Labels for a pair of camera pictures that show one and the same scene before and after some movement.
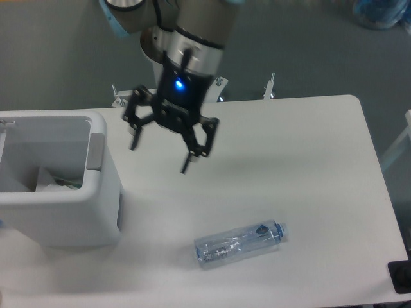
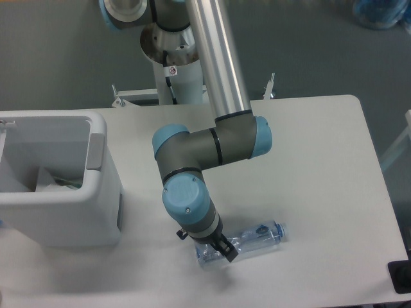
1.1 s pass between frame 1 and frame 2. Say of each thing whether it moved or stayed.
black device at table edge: stayed
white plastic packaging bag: stayed
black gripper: moved
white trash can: stayed
